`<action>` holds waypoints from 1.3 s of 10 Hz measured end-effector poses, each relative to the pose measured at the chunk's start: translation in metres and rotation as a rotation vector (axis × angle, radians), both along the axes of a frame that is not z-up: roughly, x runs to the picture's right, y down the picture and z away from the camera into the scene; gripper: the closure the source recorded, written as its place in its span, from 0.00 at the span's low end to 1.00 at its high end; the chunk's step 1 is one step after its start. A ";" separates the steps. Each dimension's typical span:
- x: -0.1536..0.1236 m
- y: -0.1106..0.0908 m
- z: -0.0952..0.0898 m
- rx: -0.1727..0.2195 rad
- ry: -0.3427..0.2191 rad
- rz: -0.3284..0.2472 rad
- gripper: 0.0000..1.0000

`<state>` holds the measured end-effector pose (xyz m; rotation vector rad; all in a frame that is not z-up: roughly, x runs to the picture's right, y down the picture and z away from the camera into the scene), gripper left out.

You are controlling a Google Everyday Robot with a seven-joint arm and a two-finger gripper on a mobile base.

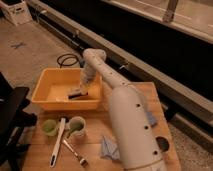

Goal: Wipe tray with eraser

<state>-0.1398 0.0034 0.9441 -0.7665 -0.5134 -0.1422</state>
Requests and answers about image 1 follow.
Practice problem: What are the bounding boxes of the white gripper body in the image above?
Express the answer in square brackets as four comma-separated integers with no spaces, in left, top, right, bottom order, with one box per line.
[76,68,95,95]

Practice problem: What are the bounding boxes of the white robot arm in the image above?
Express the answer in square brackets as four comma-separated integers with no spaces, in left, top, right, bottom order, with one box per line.
[79,48,167,171]

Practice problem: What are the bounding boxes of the yellow plastic tray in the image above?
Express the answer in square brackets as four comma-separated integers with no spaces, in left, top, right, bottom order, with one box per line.
[31,68,102,111]

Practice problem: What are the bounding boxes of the white mug green inside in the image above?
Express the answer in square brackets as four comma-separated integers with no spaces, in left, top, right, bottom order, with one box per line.
[67,116,86,138]

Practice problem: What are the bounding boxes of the green plastic cup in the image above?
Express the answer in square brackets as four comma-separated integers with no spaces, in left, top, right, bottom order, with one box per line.
[42,119,58,137]

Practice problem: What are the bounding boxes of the blue cloth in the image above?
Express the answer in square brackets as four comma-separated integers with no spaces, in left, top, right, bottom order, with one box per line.
[100,136,120,161]

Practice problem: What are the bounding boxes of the black chair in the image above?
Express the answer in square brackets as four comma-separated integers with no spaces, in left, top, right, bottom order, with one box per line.
[0,71,37,171]

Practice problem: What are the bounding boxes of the metal fork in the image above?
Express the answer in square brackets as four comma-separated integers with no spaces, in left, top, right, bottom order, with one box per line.
[62,140,88,167]

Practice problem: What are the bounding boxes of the white cardboard box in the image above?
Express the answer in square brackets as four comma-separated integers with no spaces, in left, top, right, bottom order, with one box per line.
[0,0,32,26]

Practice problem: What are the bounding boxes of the black coiled cable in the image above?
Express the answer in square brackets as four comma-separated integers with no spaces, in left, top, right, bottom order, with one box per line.
[56,53,82,69]

